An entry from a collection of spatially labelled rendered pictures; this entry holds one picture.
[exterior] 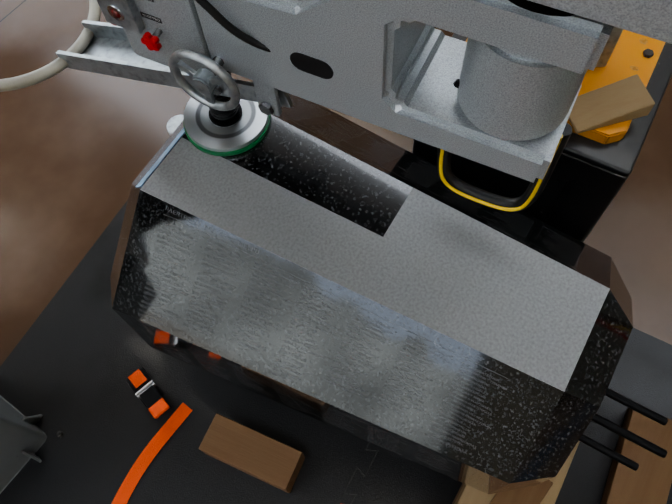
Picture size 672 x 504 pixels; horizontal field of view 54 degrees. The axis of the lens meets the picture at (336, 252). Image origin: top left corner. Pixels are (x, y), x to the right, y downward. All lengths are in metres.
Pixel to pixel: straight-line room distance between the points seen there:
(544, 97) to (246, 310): 0.87
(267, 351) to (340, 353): 0.19
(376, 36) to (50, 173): 2.02
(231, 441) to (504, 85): 1.45
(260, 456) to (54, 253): 1.14
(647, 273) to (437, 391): 1.29
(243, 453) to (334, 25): 1.40
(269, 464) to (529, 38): 1.52
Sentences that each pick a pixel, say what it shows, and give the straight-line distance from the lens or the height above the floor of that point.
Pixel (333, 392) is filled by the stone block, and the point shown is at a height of 0.67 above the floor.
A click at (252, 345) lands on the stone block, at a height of 0.67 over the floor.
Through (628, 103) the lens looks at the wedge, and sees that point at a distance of 1.86.
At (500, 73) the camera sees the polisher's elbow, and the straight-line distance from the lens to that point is 1.02.
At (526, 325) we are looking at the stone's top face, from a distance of 1.46.
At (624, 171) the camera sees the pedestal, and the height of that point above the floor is 0.74.
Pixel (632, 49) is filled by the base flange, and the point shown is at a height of 0.78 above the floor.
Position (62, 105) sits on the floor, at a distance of 3.06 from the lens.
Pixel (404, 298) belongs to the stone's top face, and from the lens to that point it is 1.44.
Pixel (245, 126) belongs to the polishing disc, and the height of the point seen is 0.88.
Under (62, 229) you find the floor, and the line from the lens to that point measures 2.72.
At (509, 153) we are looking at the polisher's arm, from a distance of 1.15.
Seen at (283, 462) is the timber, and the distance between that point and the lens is 2.08.
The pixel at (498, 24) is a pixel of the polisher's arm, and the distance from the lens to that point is 0.95.
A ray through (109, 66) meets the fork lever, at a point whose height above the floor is 0.99.
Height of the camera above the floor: 2.19
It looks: 65 degrees down
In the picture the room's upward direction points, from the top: 5 degrees counter-clockwise
